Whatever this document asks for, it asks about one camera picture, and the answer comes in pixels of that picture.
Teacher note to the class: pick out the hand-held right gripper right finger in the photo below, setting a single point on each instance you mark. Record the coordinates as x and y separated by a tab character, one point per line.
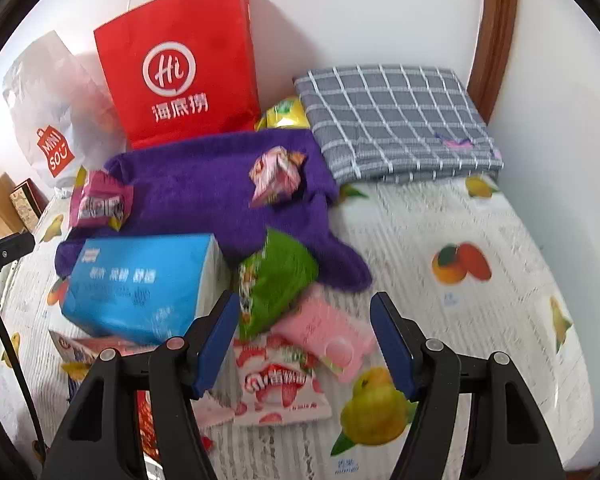
390	340

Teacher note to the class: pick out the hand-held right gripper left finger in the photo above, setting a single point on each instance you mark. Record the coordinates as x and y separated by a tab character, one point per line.
215	345

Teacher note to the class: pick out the pale pink snack packet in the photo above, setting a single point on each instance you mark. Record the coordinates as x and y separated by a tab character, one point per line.
320	332

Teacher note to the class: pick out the strawberry print snack packet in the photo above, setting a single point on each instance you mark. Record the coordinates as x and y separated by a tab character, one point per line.
275	385

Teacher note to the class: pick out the blue tissue pack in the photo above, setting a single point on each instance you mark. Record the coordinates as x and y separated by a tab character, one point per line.
130	285

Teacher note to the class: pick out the red snack packet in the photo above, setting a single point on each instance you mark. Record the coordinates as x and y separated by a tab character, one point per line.
147	425

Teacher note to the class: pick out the white pink snack packet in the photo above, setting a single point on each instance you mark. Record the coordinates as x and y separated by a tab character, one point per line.
95	345

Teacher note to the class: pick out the fruit print bed sheet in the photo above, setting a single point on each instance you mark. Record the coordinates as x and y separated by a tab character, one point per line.
430	220

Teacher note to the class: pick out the purple towel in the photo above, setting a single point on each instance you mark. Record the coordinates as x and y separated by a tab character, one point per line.
190	180

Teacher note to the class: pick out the small panda print snack packet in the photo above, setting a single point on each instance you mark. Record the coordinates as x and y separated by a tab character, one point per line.
275	175

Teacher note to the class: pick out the magenta snack packet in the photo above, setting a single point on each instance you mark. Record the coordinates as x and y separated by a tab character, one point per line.
100	202

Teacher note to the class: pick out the grey checked pillow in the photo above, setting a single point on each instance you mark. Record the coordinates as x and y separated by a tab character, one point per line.
390	120

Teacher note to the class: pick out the black tripod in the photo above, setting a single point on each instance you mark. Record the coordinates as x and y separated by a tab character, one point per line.
5	250

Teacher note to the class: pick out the patterned brown box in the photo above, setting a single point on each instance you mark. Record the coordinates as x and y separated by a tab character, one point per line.
27	205

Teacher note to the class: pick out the yellow green snack packet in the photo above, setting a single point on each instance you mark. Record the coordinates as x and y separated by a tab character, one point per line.
282	112

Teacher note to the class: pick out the red paper bag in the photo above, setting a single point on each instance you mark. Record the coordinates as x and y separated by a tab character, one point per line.
180	60

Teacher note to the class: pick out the white plastic bag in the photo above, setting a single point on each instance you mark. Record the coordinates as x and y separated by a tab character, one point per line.
45	100

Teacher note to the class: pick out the wooden door frame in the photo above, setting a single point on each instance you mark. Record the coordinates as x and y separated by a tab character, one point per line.
495	35

